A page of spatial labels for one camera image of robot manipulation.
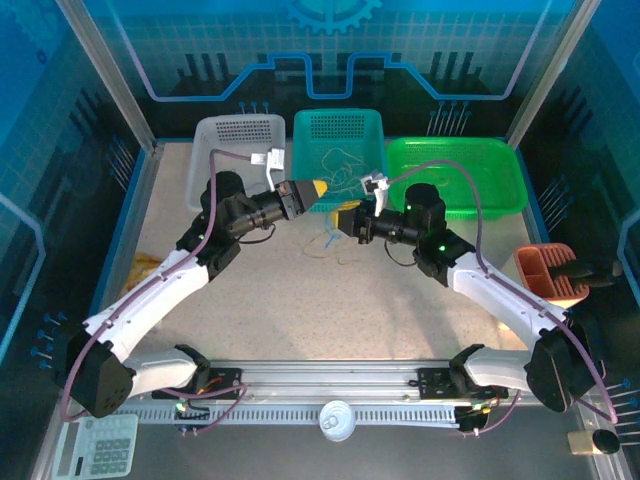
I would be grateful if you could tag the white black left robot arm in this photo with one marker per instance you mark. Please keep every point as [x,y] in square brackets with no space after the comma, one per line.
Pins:
[145,295]

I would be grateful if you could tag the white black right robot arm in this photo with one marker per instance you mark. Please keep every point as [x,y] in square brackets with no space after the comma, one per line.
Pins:
[500,295]

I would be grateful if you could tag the teal plastic basket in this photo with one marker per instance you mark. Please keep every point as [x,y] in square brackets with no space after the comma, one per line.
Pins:
[310,150]

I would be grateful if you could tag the white plastic basket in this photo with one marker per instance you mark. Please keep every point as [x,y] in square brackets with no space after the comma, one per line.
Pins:
[235,145]

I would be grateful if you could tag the green plastic basket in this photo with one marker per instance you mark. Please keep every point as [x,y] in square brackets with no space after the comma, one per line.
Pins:
[500,170]

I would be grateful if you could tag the yellow snack bag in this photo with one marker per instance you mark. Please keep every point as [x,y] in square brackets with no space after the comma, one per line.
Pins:
[140,265]

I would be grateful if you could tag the orange white desk organizer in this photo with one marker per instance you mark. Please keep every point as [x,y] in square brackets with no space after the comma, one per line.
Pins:
[535,272]

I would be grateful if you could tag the white tin can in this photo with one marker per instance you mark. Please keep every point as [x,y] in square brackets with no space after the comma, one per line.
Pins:
[338,420]

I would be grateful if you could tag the white calculator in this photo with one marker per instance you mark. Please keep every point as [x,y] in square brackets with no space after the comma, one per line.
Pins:
[95,445]

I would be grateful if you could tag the beige tube black cap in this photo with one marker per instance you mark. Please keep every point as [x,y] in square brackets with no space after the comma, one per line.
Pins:
[580,442]

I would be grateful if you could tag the aluminium frame rail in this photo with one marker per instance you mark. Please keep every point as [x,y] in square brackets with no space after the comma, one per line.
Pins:
[325,375]

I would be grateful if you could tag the aluminium frame post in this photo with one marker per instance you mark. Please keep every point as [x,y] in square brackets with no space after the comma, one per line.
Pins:
[551,75]
[115,80]

